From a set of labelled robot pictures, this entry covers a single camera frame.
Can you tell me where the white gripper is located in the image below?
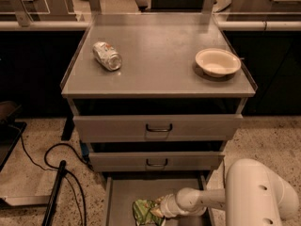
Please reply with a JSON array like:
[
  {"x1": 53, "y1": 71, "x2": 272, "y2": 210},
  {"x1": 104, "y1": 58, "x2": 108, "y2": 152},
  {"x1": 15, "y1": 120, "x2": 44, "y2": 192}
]
[{"x1": 155, "y1": 194, "x2": 184, "y2": 218}]

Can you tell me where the top grey drawer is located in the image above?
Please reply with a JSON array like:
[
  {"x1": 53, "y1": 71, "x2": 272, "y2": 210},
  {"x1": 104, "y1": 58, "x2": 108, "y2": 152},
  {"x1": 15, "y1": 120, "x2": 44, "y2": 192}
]
[{"x1": 73, "y1": 114, "x2": 243, "y2": 143}]

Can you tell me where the black top drawer handle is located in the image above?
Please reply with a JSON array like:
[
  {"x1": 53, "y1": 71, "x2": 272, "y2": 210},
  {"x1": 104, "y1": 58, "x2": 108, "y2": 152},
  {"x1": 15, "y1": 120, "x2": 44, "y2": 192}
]
[{"x1": 145, "y1": 123, "x2": 173, "y2": 133}]

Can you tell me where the grey drawer cabinet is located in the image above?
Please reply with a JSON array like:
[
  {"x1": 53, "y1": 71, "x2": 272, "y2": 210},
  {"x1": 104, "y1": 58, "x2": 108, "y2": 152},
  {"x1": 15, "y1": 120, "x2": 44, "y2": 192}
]
[{"x1": 59, "y1": 12, "x2": 259, "y2": 226}]

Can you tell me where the middle grey drawer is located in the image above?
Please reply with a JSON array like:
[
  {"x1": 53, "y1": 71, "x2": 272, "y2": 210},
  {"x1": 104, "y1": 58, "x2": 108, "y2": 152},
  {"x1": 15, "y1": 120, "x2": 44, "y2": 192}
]
[{"x1": 89, "y1": 152, "x2": 224, "y2": 172}]

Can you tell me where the bottom grey open drawer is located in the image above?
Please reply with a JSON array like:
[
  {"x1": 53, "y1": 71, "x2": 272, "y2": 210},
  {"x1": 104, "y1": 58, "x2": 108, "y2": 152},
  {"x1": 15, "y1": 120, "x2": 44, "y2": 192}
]
[{"x1": 102, "y1": 177, "x2": 215, "y2": 226}]

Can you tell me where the crushed silver soda can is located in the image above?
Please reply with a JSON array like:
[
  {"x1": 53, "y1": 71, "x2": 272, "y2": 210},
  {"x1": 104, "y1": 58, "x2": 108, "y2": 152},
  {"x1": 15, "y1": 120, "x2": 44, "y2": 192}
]
[{"x1": 92, "y1": 41, "x2": 122, "y2": 71}]

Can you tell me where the dark object left edge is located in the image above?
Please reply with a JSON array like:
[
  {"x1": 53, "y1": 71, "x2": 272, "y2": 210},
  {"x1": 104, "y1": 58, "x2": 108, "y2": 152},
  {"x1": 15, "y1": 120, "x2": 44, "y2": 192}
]
[{"x1": 0, "y1": 101, "x2": 26, "y2": 171}]

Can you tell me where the green jalapeno chip bag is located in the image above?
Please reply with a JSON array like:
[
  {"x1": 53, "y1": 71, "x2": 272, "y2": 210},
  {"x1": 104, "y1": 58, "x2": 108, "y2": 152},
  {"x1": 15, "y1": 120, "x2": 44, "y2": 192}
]
[{"x1": 132, "y1": 199, "x2": 166, "y2": 226}]

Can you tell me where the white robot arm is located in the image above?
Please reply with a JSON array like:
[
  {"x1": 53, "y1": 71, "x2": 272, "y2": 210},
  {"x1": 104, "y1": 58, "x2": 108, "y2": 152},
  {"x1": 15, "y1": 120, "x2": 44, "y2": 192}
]
[{"x1": 151, "y1": 159, "x2": 300, "y2": 226}]

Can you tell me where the black cable floor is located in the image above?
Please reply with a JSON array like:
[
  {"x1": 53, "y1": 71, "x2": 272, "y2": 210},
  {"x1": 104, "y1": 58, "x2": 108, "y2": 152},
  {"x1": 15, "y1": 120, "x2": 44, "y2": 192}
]
[
  {"x1": 221, "y1": 159, "x2": 228, "y2": 190},
  {"x1": 8, "y1": 124, "x2": 92, "y2": 226}
]

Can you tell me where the white horizontal rail pipe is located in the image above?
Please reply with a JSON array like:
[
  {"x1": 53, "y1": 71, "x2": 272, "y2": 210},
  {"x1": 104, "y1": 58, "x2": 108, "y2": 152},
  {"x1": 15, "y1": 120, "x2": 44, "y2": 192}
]
[{"x1": 0, "y1": 21, "x2": 301, "y2": 31}]

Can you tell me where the black cable left floor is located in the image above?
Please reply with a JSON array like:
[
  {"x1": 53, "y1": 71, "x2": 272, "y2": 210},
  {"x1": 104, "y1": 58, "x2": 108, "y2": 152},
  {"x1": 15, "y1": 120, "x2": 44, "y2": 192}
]
[{"x1": 8, "y1": 124, "x2": 92, "y2": 226}]

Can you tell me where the black bar on floor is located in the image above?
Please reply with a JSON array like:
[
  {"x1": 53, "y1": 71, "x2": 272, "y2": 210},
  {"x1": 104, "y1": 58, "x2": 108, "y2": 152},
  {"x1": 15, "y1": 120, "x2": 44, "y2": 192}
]
[{"x1": 42, "y1": 160, "x2": 66, "y2": 226}]

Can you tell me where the black middle drawer handle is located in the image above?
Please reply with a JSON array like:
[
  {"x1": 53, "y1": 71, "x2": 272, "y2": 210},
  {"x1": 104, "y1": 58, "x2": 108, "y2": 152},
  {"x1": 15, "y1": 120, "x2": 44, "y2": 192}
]
[{"x1": 146, "y1": 159, "x2": 168, "y2": 168}]

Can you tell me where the black drawer handle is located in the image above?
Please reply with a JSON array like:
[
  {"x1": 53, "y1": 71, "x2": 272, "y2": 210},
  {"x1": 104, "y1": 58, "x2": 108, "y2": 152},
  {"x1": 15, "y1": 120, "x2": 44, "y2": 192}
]
[
  {"x1": 146, "y1": 159, "x2": 168, "y2": 168},
  {"x1": 145, "y1": 123, "x2": 173, "y2": 133}
]

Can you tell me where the black cable right floor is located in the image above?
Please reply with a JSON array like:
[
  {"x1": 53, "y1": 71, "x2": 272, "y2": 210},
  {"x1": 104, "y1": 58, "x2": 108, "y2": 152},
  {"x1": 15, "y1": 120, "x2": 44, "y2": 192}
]
[{"x1": 221, "y1": 159, "x2": 228, "y2": 190}]

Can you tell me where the white paper bowl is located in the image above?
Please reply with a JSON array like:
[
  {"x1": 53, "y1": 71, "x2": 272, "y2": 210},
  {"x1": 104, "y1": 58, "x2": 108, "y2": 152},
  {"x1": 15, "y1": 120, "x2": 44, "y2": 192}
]
[{"x1": 195, "y1": 48, "x2": 241, "y2": 78}]

